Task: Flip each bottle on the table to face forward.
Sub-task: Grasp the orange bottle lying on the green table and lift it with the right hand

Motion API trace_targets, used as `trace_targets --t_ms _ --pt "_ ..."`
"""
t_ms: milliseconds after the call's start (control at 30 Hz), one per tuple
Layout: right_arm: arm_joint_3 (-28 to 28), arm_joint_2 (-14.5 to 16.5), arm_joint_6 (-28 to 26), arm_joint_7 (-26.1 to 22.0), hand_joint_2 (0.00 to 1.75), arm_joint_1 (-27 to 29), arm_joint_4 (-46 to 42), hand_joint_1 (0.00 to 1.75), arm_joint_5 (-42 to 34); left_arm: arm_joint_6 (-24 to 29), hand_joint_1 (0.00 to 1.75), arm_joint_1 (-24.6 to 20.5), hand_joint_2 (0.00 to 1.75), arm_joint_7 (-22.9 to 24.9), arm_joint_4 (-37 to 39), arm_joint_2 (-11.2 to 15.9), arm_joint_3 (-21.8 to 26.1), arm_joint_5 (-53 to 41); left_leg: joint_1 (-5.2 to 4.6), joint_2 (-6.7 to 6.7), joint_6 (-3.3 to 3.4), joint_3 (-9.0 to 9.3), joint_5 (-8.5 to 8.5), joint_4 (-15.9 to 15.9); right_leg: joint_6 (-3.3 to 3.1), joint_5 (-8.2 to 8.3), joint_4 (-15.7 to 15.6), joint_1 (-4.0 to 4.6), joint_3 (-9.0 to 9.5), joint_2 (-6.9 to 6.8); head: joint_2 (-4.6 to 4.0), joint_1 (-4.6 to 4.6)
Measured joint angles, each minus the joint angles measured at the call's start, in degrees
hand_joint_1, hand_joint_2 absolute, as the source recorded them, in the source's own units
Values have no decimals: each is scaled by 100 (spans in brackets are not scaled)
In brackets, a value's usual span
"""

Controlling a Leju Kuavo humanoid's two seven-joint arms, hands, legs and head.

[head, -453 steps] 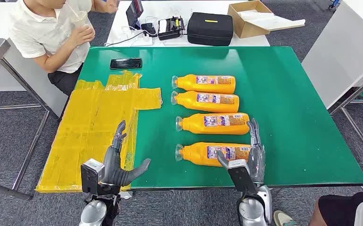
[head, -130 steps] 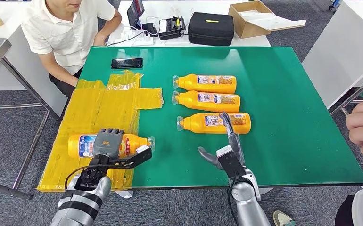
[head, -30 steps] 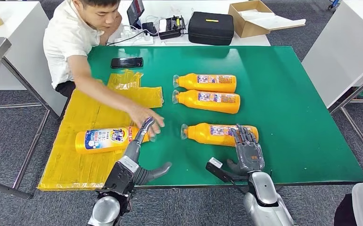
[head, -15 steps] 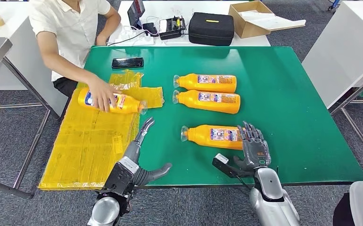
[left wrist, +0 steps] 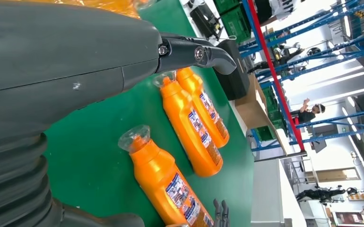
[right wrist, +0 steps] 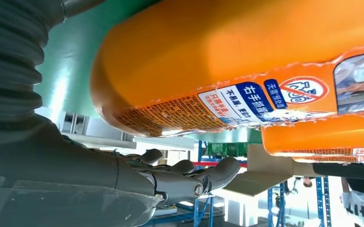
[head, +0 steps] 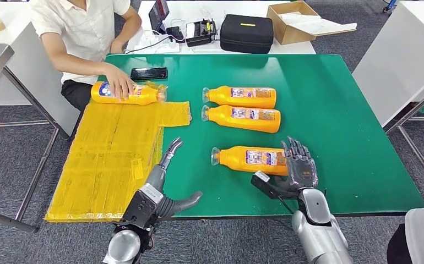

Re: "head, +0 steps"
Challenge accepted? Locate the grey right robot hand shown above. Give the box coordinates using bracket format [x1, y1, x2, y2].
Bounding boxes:
[274, 136, 319, 194]

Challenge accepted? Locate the person's right hand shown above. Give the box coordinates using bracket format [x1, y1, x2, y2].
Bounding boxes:
[102, 62, 135, 101]

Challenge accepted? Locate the person's left hand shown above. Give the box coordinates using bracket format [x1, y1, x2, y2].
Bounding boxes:
[110, 39, 125, 54]

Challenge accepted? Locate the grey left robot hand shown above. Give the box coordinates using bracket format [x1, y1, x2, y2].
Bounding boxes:
[144, 137, 204, 219]

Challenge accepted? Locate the orange detergent bottle clear cap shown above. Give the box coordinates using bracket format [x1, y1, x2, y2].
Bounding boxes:
[202, 86, 278, 109]
[201, 104, 281, 134]
[90, 80, 167, 106]
[210, 145, 290, 177]

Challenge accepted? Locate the black smartphone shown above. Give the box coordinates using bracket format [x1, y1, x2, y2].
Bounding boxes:
[129, 67, 168, 81]

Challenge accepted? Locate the white power strip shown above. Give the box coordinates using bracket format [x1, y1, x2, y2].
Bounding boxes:
[124, 31, 181, 54]

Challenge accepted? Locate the black tablet computer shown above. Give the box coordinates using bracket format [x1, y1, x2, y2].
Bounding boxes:
[148, 0, 170, 35]

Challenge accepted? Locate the yellow plastic sheet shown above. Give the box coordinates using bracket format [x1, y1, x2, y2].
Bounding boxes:
[44, 82, 192, 224]

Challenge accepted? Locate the black power adapter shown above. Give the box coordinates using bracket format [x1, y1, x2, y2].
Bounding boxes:
[166, 26, 186, 43]

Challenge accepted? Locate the white table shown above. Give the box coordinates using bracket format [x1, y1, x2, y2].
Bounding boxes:
[124, 0, 317, 56]
[352, 0, 424, 200]
[0, 2, 79, 138]

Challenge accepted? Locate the black zip carrying case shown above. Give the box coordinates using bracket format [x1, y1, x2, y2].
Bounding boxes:
[219, 14, 274, 54]

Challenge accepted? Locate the open cardboard box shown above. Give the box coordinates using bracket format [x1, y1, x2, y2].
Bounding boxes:
[267, 1, 317, 46]

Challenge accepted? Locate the white paper sheet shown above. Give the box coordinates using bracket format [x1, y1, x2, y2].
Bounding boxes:
[278, 13, 358, 37]

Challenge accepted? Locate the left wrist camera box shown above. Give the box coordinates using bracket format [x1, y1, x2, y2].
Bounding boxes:
[122, 183, 165, 228]

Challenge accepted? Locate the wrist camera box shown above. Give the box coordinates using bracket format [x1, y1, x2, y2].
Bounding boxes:
[250, 170, 300, 200]
[122, 183, 165, 228]

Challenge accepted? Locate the black power cable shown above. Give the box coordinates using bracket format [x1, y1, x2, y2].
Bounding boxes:
[124, 34, 178, 54]

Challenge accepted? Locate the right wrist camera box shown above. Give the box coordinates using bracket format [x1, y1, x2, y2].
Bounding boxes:
[250, 170, 300, 200]

